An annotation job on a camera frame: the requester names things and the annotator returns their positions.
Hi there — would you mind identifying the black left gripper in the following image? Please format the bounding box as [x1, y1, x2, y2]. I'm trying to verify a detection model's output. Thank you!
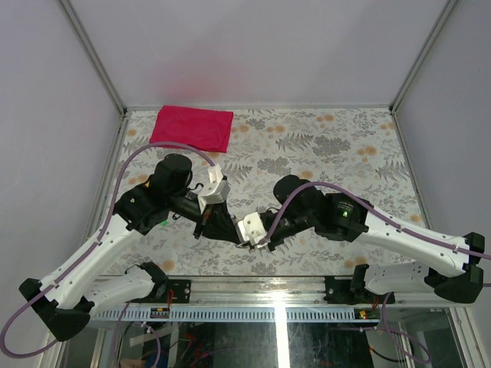
[169, 190, 243, 245]

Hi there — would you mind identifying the white slotted cable duct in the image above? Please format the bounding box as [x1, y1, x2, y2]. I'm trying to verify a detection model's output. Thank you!
[93, 305, 379, 324]

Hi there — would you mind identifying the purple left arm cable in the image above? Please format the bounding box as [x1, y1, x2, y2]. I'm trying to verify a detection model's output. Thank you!
[0, 142, 216, 360]

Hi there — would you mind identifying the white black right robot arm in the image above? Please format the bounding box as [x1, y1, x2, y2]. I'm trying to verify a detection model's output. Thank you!
[258, 175, 484, 304]

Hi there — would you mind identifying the folded pink cloth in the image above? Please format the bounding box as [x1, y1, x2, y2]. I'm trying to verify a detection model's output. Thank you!
[149, 105, 234, 153]

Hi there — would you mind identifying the metal keyring with clips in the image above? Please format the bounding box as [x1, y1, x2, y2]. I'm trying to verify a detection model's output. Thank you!
[236, 241, 254, 249]

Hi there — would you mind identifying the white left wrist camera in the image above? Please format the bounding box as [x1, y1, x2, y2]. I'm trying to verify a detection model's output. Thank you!
[197, 164, 230, 213]

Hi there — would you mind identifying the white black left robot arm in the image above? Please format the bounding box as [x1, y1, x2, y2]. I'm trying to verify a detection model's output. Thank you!
[19, 153, 244, 341]

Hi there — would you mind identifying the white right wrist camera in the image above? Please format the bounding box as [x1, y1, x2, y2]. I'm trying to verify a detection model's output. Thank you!
[236, 212, 267, 248]

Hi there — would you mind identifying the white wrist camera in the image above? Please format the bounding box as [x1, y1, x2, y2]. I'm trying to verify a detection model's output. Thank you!
[236, 212, 267, 248]
[197, 164, 230, 213]

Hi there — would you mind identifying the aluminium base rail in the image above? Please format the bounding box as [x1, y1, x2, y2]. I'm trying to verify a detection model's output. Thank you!
[91, 274, 438, 307]

